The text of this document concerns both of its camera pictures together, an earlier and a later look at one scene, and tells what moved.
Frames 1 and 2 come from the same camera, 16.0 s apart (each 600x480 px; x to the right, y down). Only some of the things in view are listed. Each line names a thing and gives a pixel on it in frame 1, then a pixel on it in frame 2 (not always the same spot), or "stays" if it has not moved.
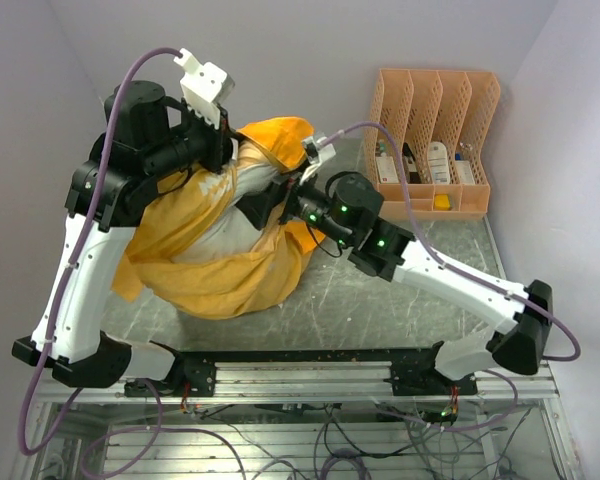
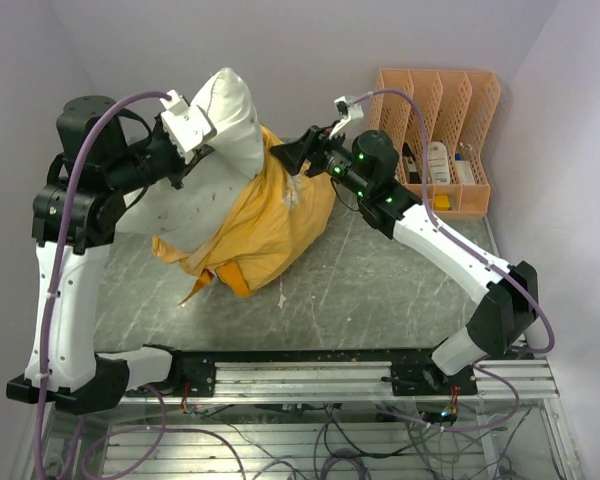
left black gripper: x=220 y=138 to x=182 y=168
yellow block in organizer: x=442 y=202 stays
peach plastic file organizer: x=439 y=120 stays
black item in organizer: x=410 y=160 stays
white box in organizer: x=465 y=172 stays
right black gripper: x=257 y=204 to x=315 y=144
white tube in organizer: x=439 y=162 stays
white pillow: x=233 y=238 to x=216 y=184
